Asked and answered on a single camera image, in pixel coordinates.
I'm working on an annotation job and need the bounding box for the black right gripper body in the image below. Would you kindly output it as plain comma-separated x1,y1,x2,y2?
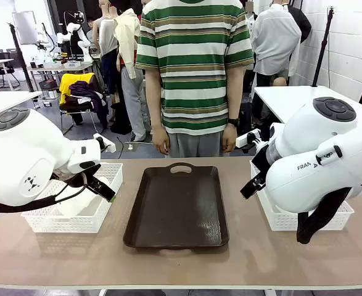
250,144,276,179

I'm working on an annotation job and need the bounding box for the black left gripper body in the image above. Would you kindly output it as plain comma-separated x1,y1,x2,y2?
71,171,93,187

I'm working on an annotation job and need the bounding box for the black office chair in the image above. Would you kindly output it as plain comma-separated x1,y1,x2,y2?
0,50,20,91

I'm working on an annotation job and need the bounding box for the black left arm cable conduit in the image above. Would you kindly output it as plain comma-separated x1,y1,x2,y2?
0,171,91,214

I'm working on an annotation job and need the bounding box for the mannequin with cream shirt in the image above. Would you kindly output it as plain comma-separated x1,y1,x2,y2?
112,7,153,143

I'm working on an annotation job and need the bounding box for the dark brown plastic tray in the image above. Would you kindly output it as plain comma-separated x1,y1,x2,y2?
123,162,231,250

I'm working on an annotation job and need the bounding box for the translucent plastic conical flask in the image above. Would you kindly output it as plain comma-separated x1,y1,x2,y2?
54,175,114,218

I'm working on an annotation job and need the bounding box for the person's right forearm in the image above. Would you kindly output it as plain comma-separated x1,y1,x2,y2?
144,68,167,129

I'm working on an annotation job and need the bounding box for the dark red case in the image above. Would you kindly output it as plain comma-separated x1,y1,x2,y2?
39,78,60,92

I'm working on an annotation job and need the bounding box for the mannequin with white tank top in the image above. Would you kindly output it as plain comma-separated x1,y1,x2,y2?
92,0,120,104

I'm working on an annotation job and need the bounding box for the dark purple garment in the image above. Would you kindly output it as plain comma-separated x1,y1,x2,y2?
68,80,110,128

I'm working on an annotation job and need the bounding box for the black light stand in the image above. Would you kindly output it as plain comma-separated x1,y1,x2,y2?
7,22,35,93

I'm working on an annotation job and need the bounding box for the large white table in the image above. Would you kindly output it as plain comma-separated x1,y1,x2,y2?
252,85,362,125

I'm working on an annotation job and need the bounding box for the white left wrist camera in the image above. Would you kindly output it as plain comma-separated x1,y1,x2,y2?
93,133,117,154

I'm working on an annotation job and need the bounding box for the person in green striped shirt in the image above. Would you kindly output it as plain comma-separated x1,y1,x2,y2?
134,0,256,158

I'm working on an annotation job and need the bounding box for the black hanging bag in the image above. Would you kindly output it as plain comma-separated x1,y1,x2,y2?
287,5,313,44

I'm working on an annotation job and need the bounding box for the background work desk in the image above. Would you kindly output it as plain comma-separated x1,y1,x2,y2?
25,59,96,93

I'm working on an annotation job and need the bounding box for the person's left forearm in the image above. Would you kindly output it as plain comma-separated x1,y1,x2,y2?
226,65,245,121

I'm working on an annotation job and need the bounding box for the white reflector panel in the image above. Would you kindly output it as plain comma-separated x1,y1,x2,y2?
11,10,39,46

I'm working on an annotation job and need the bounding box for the grey floor plate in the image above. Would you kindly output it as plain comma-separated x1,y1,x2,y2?
115,140,154,154

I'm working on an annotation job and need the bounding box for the yellow garment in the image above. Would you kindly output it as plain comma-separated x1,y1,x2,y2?
59,72,97,105

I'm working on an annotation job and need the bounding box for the person's right hand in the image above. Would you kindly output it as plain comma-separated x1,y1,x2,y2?
152,126,171,156

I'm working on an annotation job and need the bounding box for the person's left hand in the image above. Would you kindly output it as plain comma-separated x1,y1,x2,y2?
221,125,238,154

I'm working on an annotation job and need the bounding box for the white perforated plastic basket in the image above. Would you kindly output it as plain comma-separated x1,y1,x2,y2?
249,159,355,232
20,162,124,234

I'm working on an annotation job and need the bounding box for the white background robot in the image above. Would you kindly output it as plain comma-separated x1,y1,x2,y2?
56,10,94,64

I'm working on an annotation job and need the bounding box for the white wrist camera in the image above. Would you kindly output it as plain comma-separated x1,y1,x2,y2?
93,133,117,154
236,129,262,154

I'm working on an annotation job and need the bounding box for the black tripod stand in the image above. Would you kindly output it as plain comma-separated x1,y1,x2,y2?
311,6,336,88

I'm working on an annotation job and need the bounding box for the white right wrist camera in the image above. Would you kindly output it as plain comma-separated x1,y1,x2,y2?
236,129,262,154

